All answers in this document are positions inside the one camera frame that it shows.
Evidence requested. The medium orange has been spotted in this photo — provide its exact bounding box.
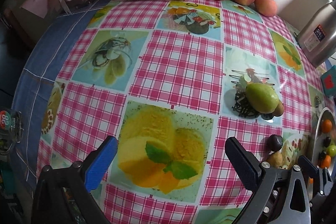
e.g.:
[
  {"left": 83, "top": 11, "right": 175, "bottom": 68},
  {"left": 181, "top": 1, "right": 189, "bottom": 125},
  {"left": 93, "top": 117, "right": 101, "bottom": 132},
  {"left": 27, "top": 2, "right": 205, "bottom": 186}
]
[{"left": 319, "top": 155, "right": 331, "bottom": 169}]

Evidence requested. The dark plum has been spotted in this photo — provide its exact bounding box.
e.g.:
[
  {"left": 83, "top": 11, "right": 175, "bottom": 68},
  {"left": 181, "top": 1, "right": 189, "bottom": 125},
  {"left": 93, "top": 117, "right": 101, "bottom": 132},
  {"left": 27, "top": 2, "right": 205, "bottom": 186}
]
[
  {"left": 323, "top": 136, "right": 331, "bottom": 148},
  {"left": 266, "top": 134, "right": 283, "bottom": 152},
  {"left": 318, "top": 151, "right": 327, "bottom": 161}
]

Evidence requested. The brown kiwi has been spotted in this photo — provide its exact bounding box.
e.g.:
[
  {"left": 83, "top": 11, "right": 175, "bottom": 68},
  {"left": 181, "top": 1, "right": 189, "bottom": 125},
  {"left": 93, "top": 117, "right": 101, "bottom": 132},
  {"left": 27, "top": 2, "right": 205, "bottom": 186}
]
[
  {"left": 272, "top": 101, "right": 284, "bottom": 117},
  {"left": 266, "top": 151, "right": 283, "bottom": 168}
]

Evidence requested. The green apple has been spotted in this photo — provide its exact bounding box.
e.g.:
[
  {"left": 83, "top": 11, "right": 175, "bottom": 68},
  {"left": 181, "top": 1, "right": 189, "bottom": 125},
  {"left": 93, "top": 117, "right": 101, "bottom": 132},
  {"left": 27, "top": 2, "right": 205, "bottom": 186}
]
[
  {"left": 326, "top": 144, "right": 336, "bottom": 158},
  {"left": 245, "top": 83, "right": 280, "bottom": 114}
]

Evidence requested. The small orange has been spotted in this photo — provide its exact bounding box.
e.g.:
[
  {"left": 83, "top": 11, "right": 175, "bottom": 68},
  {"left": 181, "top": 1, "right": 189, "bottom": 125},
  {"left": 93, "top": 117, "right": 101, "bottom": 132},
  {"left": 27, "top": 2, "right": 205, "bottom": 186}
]
[{"left": 321, "top": 119, "right": 333, "bottom": 134}]

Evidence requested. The large steel basin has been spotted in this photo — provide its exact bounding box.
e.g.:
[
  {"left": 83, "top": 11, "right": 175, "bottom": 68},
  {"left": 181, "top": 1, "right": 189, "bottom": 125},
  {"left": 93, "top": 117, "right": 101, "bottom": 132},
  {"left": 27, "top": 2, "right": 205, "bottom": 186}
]
[{"left": 307, "top": 107, "right": 336, "bottom": 196}]

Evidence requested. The teal toy box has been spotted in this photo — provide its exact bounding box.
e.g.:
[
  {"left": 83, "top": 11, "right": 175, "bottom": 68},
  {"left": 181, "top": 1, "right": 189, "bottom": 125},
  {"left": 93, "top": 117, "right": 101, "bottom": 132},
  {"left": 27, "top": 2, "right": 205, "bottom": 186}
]
[{"left": 321, "top": 65, "right": 336, "bottom": 97}]

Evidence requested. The bottle with 28 label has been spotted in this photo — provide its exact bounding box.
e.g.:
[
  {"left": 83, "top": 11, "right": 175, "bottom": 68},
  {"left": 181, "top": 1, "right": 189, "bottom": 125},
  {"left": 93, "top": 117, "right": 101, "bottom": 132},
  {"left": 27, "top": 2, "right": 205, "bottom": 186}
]
[{"left": 1, "top": 106, "right": 23, "bottom": 156}]

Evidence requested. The stainless steel thermos jug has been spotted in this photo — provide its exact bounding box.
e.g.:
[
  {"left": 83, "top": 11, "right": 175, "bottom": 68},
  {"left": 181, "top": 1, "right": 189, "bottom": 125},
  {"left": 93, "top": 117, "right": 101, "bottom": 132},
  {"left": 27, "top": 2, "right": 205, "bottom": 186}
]
[{"left": 297, "top": 0, "right": 336, "bottom": 68}]

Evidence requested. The blue denim table cover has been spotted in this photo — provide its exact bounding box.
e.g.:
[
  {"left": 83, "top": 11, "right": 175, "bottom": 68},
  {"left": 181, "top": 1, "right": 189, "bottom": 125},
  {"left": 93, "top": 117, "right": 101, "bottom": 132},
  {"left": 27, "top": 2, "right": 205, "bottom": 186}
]
[{"left": 10, "top": 0, "right": 111, "bottom": 192}]

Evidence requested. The checkered fruit tablecloth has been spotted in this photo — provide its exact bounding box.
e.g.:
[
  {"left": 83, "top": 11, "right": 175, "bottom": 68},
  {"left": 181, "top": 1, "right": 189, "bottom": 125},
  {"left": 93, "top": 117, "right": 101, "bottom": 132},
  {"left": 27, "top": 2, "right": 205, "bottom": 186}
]
[{"left": 37, "top": 0, "right": 335, "bottom": 223}]

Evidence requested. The red apple right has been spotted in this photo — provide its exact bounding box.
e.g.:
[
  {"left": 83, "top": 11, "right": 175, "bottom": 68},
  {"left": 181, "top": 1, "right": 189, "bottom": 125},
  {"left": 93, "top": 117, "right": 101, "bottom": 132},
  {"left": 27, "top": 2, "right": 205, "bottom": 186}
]
[{"left": 254, "top": 0, "right": 277, "bottom": 17}]

